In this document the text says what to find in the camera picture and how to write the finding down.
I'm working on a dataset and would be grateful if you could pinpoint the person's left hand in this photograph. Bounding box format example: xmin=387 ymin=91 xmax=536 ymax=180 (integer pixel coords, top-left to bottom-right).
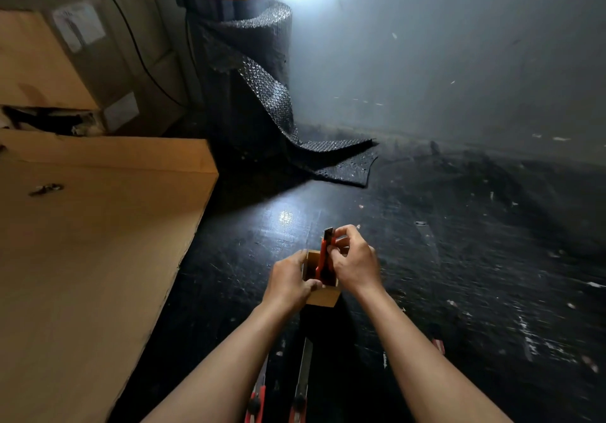
xmin=262 ymin=249 xmax=324 ymax=316

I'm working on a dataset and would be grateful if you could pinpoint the person's right hand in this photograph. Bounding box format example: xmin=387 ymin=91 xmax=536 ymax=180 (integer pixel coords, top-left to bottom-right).
xmin=327 ymin=224 xmax=385 ymax=298

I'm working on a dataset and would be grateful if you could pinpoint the red black utility knife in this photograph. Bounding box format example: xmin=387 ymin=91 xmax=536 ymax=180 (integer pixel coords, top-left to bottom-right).
xmin=315 ymin=227 xmax=338 ymax=286

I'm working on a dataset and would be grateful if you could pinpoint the small brown cardboard box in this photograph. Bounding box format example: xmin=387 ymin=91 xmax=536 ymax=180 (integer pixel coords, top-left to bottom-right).
xmin=302 ymin=250 xmax=342 ymax=308

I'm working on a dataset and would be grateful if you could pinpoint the large flat cardboard sheet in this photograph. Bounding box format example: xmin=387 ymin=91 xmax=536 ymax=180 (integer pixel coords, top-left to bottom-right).
xmin=0 ymin=129 xmax=219 ymax=423

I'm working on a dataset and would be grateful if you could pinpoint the black bubble wrap roll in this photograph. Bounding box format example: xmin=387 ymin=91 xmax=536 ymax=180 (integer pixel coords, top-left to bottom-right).
xmin=186 ymin=0 xmax=379 ymax=189

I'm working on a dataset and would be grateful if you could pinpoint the large brown cardboard box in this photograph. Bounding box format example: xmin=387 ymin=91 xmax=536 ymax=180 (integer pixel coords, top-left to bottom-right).
xmin=0 ymin=0 xmax=190 ymax=138

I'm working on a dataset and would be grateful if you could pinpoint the person's right forearm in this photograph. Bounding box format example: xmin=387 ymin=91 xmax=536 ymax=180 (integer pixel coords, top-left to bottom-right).
xmin=354 ymin=286 xmax=514 ymax=423

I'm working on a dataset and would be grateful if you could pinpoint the black cable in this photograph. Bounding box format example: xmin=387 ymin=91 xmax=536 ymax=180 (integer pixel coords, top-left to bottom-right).
xmin=85 ymin=0 xmax=190 ymax=109

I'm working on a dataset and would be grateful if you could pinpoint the white shipping label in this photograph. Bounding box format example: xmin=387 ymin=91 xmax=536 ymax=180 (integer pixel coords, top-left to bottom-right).
xmin=51 ymin=2 xmax=107 ymax=54

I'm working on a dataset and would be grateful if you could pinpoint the person's left forearm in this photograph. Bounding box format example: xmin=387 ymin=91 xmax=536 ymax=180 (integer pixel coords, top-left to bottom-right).
xmin=140 ymin=301 xmax=295 ymax=423

